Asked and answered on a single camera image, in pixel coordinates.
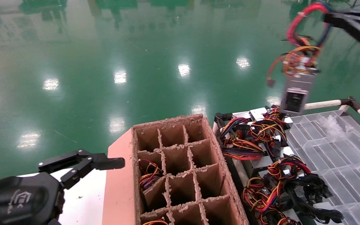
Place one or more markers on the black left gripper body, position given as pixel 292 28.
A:
pixel 17 201

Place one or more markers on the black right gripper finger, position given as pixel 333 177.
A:
pixel 359 31
pixel 355 15

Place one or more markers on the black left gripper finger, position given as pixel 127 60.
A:
pixel 75 172
pixel 60 157

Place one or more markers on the crumpled clear plastic film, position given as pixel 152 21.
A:
pixel 331 125

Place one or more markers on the brown cardboard box with dividers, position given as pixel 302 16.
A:
pixel 180 187

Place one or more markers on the silver metal power supply casing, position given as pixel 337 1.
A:
pixel 257 113

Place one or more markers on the clear plastic compartment tray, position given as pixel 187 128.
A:
pixel 339 162

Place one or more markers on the black rail corner joint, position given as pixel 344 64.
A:
pixel 222 118
pixel 350 103

